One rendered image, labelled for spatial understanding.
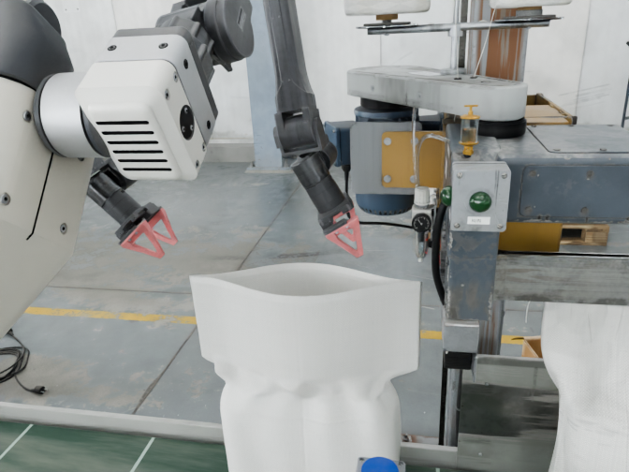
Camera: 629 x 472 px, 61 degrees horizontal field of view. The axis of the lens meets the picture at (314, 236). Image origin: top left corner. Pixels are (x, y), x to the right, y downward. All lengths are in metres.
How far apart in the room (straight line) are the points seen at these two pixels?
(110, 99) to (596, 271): 0.85
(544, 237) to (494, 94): 0.38
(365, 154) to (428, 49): 4.78
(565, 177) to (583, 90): 5.39
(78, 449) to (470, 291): 1.32
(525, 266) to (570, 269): 0.08
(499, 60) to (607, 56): 4.96
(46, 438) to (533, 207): 1.57
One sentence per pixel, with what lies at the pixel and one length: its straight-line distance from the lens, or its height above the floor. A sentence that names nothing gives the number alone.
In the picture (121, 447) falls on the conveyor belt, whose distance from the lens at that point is 1.79.
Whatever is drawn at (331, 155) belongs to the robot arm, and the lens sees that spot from 1.04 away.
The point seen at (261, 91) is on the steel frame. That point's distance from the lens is 5.76.
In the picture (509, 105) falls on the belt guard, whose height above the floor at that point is 1.39.
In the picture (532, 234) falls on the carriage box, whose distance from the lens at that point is 1.17.
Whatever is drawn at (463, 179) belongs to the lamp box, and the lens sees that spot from 0.75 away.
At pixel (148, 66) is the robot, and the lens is 0.55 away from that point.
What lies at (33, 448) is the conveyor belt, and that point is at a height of 0.38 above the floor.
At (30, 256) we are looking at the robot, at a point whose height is 1.31.
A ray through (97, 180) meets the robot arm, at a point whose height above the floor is 1.25.
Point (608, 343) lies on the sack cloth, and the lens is 1.15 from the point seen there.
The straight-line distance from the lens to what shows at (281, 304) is 1.02.
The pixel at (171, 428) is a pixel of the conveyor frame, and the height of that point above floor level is 0.40.
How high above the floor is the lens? 1.53
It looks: 22 degrees down
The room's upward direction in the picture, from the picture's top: 3 degrees counter-clockwise
